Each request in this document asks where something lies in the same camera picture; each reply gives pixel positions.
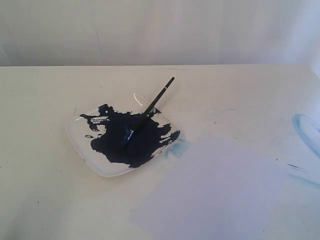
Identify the black paintbrush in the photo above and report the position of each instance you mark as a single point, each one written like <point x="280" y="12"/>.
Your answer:
<point x="138" y="125"/>

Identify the white square paint plate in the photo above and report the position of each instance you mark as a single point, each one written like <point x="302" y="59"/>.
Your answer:
<point x="98" y="136"/>

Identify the white paper sheet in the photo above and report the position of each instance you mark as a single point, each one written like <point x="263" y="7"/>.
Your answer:
<point x="221" y="191"/>

